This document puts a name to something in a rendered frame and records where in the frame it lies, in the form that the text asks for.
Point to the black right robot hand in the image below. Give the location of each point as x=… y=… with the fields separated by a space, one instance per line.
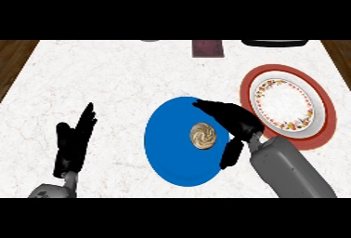
x=235 y=119

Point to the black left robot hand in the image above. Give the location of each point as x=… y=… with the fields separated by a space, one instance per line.
x=73 y=142

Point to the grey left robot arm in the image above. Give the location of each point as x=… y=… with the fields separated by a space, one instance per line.
x=57 y=187

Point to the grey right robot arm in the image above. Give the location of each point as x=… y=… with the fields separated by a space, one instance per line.
x=288 y=169

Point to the brown swirl cupcake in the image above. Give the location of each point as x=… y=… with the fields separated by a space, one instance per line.
x=203 y=135

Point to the white floral rim plate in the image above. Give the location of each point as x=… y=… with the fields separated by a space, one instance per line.
x=285 y=103

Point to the blue plate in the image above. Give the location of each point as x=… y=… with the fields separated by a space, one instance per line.
x=176 y=155

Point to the red round placemat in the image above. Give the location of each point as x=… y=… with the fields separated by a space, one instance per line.
x=326 y=124

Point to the dark maroon box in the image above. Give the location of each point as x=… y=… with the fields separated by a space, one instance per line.
x=208 y=48

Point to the small grey object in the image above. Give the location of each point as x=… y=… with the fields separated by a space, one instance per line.
x=149 y=40

